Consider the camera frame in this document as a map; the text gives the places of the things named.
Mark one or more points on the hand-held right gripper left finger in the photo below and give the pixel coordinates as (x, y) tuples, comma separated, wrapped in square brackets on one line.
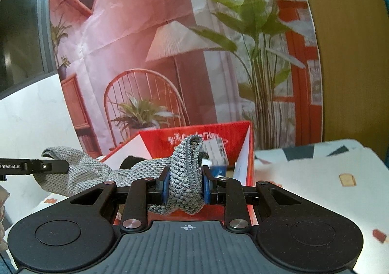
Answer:
[(164, 184)]

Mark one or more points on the dark window with grey frame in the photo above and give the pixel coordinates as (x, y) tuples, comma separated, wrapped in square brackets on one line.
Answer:
[(18, 34)]

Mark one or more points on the black glove with white fingertips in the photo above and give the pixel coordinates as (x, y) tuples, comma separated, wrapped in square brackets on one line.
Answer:
[(130, 162)]

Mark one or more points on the grey knitted cloth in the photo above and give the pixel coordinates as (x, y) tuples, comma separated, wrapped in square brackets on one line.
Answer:
[(182, 170)]

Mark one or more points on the printed wall tapestry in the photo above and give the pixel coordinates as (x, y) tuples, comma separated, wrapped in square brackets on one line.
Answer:
[(121, 34)]

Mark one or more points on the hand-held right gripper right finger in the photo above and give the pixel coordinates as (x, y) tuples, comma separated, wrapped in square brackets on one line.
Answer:
[(206, 184)]

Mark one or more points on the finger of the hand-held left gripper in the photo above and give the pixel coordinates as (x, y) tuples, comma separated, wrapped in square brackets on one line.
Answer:
[(51, 166)]

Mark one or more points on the red strawberry print cardboard box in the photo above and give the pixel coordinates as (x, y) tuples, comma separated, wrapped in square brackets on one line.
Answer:
[(231, 132)]

